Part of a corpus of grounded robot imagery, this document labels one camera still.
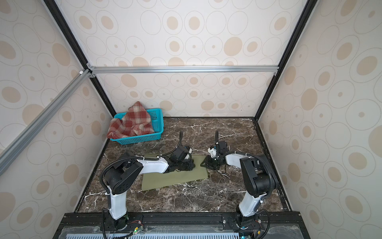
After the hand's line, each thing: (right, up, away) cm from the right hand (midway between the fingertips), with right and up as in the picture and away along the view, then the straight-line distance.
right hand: (204, 165), depth 94 cm
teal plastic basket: (-36, +33, +22) cm, 54 cm away
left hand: (-2, +1, -3) cm, 4 cm away
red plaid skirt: (-49, +28, +17) cm, 59 cm away
